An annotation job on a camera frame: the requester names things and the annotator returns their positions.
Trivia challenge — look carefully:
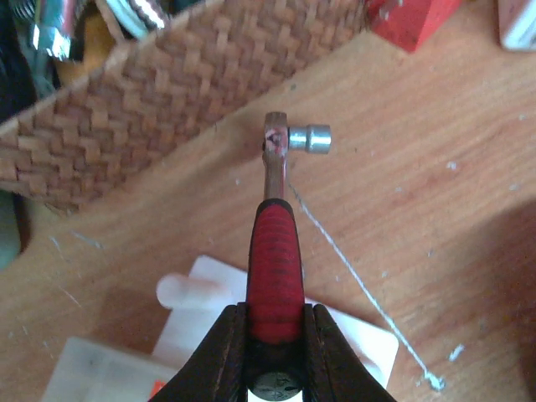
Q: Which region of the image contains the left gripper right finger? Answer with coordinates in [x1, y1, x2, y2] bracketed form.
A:
[303, 304, 394, 402]

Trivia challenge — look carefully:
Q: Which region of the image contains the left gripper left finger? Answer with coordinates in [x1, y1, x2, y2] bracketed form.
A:
[151, 303, 247, 402]

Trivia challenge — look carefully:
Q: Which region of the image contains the red handled ratchet wrench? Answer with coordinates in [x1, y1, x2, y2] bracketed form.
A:
[246, 111, 332, 345]

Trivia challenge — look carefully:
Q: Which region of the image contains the small clear plastic box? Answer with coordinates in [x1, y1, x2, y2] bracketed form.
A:
[42, 337, 177, 401]

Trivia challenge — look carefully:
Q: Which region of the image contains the white peg board base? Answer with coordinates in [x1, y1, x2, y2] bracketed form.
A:
[152, 256, 393, 401]

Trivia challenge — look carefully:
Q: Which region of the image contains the woven brown basket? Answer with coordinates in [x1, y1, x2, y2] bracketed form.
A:
[1, 0, 365, 211]

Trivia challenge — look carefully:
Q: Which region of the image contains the small red box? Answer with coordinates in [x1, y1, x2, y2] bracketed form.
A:
[365, 0, 462, 53]

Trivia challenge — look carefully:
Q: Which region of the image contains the white power adapter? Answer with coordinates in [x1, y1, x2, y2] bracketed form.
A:
[497, 0, 536, 52]

